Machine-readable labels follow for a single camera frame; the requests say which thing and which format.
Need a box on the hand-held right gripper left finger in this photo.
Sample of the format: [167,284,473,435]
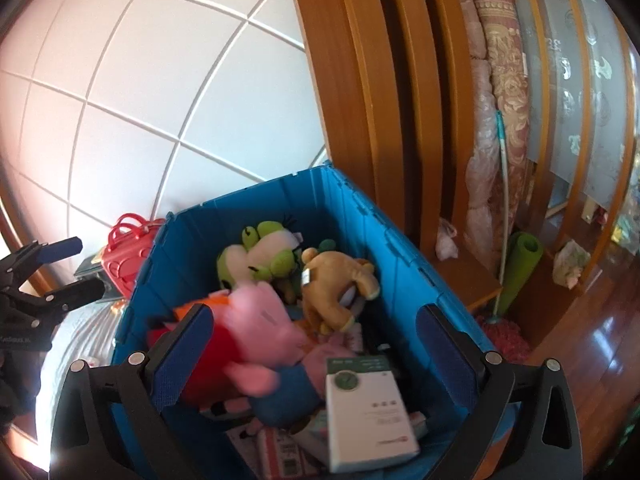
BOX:
[47,304,216,480]

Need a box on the red hard-shell suitcase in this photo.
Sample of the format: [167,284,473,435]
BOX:
[101,212,166,298]

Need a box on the plastic wrapped roll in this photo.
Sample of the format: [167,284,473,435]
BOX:
[460,0,501,271]

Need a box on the red striped carton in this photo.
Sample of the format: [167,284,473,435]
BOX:
[257,425,321,480]

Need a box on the white padded headboard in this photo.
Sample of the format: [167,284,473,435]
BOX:
[0,0,331,261]

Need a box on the brown bear plush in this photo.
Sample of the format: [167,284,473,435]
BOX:
[300,247,382,336]

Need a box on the green rolled yoga mat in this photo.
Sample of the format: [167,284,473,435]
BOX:
[495,231,545,316]

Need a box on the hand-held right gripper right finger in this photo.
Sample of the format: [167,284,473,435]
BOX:
[416,304,583,480]

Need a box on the green frog plush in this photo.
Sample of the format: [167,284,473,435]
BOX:
[216,215,306,293]

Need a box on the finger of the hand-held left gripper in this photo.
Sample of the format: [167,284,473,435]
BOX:
[0,236,84,275]
[17,279,107,312]

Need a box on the frosted glass sliding door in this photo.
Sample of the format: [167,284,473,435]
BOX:
[495,0,640,211]

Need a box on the white cardboard box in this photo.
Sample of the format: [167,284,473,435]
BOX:
[325,355,422,473]

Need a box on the rolled patterned carpet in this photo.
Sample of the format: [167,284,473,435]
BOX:
[467,0,532,241]

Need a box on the blue plastic crate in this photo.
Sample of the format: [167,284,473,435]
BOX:
[111,161,516,480]

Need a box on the pig plush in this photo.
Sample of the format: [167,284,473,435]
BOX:
[147,282,311,408]

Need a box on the wooden headboard frame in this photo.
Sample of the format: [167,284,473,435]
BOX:
[285,0,506,311]

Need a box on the crumpled plastic bag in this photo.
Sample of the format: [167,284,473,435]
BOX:
[552,239,592,290]

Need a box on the white plastic bag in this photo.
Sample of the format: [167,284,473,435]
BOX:
[435,217,460,261]

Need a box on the pink mop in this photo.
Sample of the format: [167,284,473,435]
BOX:
[475,109,533,365]

